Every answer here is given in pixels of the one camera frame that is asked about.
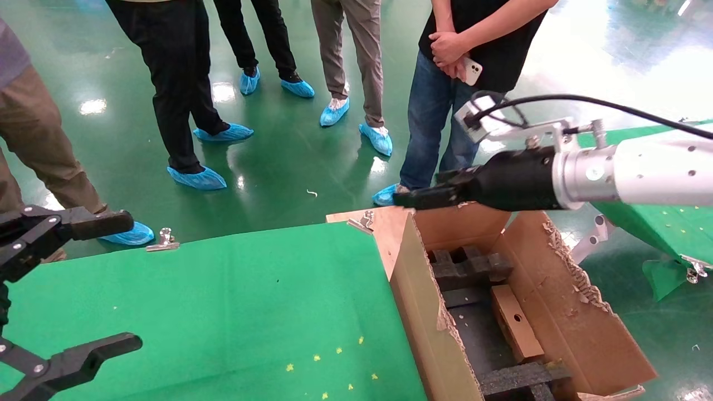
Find person brown trousers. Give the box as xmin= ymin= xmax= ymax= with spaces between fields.
xmin=0 ymin=17 xmax=108 ymax=263

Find blue shoe cover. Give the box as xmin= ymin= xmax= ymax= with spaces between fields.
xmin=240 ymin=67 xmax=261 ymax=96
xmin=358 ymin=123 xmax=394 ymax=158
xmin=166 ymin=165 xmax=228 ymax=192
xmin=193 ymin=123 xmax=255 ymax=142
xmin=280 ymin=79 xmax=316 ymax=99
xmin=320 ymin=97 xmax=351 ymax=128
xmin=372 ymin=184 xmax=413 ymax=207
xmin=100 ymin=221 xmax=155 ymax=247

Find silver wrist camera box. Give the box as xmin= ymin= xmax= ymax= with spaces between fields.
xmin=454 ymin=95 xmax=608 ymax=152

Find person black shirt blue jeans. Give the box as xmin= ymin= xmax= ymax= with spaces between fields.
xmin=398 ymin=0 xmax=558 ymax=193

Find black foam insert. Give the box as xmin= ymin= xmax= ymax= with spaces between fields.
xmin=479 ymin=361 xmax=574 ymax=401
xmin=428 ymin=245 xmax=513 ymax=308

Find silver binder clip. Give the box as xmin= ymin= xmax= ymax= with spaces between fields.
xmin=681 ymin=255 xmax=711 ymax=283
xmin=146 ymin=227 xmax=180 ymax=252
xmin=347 ymin=211 xmax=375 ymax=235

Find large open cardboard carton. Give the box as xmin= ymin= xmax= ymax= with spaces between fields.
xmin=390 ymin=202 xmax=659 ymax=401

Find white smartphone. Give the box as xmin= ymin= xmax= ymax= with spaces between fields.
xmin=463 ymin=57 xmax=483 ymax=86

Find person black slim trousers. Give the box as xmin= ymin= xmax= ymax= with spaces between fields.
xmin=214 ymin=0 xmax=299 ymax=80

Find small cardboard box with hole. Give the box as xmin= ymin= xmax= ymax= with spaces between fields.
xmin=490 ymin=284 xmax=545 ymax=364

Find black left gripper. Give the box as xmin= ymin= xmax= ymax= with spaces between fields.
xmin=0 ymin=205 xmax=143 ymax=401

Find person black wide trousers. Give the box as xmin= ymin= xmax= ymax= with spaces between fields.
xmin=106 ymin=0 xmax=229 ymax=174

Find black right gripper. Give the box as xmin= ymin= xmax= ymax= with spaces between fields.
xmin=393 ymin=146 xmax=560 ymax=212

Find black camera cable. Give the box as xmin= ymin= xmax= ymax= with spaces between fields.
xmin=465 ymin=94 xmax=713 ymax=140

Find person khaki trousers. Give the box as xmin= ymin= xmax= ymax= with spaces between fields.
xmin=311 ymin=0 xmax=386 ymax=129

